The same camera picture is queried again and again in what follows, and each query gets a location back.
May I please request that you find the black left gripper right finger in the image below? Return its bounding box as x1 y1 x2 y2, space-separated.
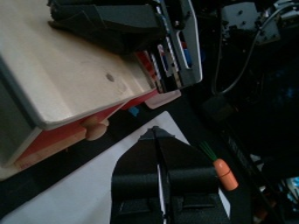
155 126 231 224

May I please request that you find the black cable plug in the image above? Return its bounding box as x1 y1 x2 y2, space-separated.
201 93 239 121

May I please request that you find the small blue toy piece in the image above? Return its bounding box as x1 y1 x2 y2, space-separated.
127 106 142 117

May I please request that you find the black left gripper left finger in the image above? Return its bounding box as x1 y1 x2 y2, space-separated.
110 125 163 224

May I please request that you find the grey cable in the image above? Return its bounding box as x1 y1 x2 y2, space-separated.
211 2 299 95

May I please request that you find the orange toy carrot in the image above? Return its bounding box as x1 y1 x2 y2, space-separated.
198 141 239 192

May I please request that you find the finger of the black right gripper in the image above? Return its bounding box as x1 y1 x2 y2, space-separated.
47 3 167 55

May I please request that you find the red drawer with wooden knob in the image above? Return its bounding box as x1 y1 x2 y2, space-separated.
14 89 158 173

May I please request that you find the white cutting board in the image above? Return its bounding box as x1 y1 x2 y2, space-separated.
0 110 231 224

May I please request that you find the pink plastic tray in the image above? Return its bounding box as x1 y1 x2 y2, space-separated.
145 89 183 110

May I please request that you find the wooden drawer box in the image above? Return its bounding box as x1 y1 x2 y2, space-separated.
0 0 159 180

